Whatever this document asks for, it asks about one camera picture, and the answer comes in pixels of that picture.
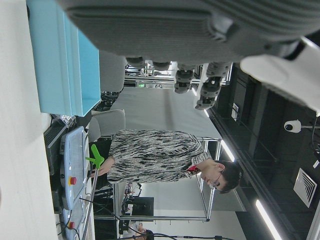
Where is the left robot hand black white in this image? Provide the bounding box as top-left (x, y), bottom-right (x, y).
top-left (56, 0), bottom-right (320, 118)

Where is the grey chair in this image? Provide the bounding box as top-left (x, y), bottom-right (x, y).
top-left (88, 109), bottom-right (126, 142)
top-left (99, 49), bottom-right (127, 94)

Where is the light blue plastic bin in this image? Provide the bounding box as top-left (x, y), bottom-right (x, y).
top-left (26, 0), bottom-right (102, 118)

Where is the person in patterned sweater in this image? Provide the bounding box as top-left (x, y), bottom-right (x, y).
top-left (93, 128), bottom-right (244, 195)

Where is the long ceiling light strip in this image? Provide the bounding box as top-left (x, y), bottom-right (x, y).
top-left (254, 199), bottom-right (284, 240)
top-left (219, 139), bottom-right (236, 163)

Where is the grey teach pendant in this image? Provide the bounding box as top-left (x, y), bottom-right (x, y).
top-left (59, 126), bottom-right (89, 210)
top-left (61, 201), bottom-right (88, 240)

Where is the black control box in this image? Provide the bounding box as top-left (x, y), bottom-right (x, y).
top-left (44, 123), bottom-right (69, 176)

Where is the white ceiling air vent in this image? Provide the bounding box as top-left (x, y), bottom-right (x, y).
top-left (292, 167), bottom-right (318, 209)

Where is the green handled reacher grabber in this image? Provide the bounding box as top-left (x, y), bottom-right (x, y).
top-left (79, 143), bottom-right (105, 240)

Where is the white security camera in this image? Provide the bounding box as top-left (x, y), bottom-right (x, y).
top-left (283, 119), bottom-right (302, 134)

